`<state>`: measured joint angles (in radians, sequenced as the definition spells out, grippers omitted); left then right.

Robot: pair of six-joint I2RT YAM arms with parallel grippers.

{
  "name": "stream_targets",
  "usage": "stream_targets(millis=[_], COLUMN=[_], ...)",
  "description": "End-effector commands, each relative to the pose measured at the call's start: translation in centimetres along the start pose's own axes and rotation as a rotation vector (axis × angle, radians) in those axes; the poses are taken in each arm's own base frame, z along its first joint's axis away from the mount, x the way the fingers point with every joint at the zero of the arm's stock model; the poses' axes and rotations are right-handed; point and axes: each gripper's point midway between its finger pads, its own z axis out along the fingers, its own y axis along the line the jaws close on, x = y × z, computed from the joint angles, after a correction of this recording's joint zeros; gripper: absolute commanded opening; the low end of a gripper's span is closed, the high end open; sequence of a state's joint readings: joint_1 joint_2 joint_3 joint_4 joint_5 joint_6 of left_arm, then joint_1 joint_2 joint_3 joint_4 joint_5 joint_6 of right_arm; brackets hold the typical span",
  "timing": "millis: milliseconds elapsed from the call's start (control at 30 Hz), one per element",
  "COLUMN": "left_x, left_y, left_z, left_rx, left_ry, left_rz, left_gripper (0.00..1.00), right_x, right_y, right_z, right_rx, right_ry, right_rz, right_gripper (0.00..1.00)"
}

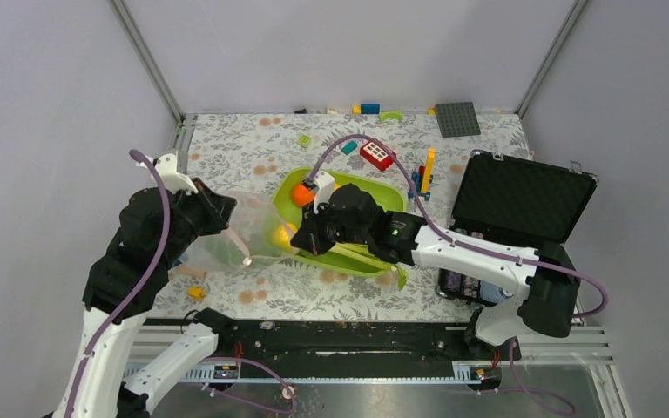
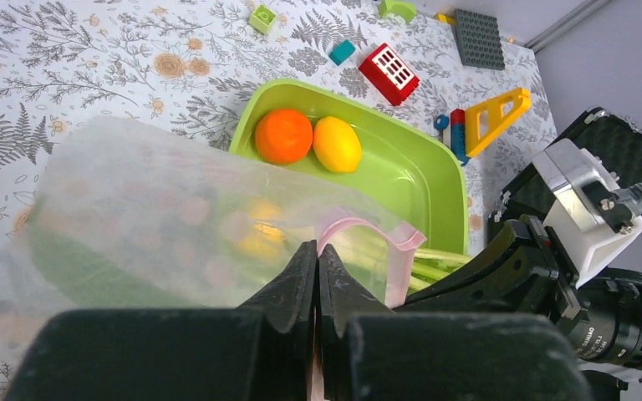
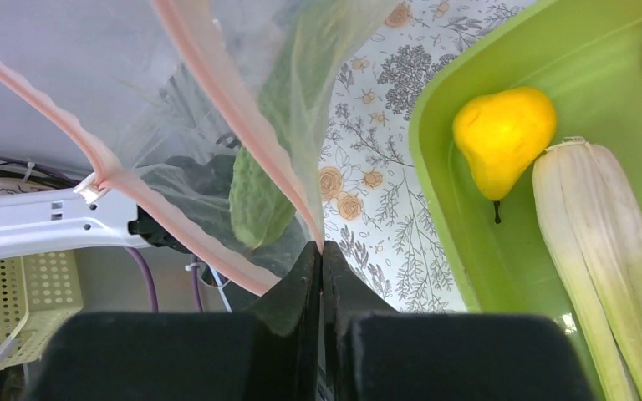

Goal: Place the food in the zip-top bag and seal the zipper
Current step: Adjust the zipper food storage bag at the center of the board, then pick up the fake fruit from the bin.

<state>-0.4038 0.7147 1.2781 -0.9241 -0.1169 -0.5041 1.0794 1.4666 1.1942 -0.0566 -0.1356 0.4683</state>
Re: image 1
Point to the grey brick baseplate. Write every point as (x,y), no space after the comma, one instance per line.
(457,120)

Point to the black poker chip case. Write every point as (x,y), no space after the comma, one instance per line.
(518,202)

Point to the floral table mat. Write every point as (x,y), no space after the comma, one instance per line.
(254,153)

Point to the green plastic tray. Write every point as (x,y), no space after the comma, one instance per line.
(386,196)

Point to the green toy cucumber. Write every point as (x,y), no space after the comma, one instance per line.
(220,252)

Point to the clear zip top bag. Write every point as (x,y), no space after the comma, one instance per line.
(253,220)

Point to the red white window brick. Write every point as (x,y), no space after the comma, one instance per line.
(378,156)

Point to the tan wooden cylinder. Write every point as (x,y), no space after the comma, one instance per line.
(191,272)

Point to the blue yellow brick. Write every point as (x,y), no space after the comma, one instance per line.
(367,109)

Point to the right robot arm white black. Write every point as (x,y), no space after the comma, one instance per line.
(543,294)

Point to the white green toy leek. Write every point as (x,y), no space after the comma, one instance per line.
(358,256)

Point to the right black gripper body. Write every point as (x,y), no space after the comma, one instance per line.
(327,228)

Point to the teal small brick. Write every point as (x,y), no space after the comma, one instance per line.
(349,147)

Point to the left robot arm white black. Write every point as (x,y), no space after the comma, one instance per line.
(156,228)

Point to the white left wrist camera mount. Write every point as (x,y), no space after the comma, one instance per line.
(172,170)

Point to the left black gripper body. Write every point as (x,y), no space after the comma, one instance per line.
(201,214)

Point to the yellow blue brick tower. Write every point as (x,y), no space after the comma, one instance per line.
(423,177)

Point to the green arch brick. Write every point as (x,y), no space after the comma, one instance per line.
(385,116)

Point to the orange toy fruit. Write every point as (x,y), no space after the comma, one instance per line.
(301,195)

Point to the small green brick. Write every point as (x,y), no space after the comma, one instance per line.
(304,141)

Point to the small yellow brick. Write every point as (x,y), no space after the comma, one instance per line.
(196,293)

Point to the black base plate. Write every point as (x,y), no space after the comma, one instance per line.
(338,351)

